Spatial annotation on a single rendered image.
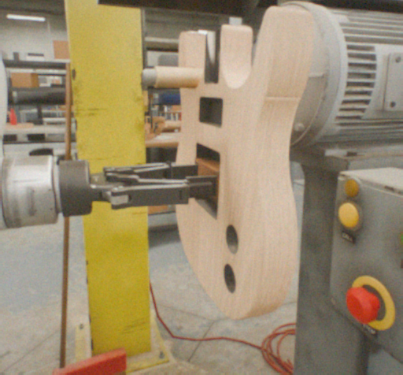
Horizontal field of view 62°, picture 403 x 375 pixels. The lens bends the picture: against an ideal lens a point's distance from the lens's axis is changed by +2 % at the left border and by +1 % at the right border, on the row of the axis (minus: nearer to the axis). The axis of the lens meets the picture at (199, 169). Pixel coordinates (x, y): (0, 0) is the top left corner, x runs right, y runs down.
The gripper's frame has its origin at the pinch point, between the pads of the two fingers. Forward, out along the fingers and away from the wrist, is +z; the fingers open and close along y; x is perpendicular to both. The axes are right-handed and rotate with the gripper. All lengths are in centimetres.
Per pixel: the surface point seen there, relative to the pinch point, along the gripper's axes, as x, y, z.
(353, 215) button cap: -1.4, 15.9, 14.0
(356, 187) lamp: 2.1, 15.7, 14.1
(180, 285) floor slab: -116, -145, 42
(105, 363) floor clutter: -103, -81, -11
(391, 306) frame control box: -9.8, 22.4, 14.4
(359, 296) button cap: -9.6, 20.1, 12.1
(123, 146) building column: -11, -95, 0
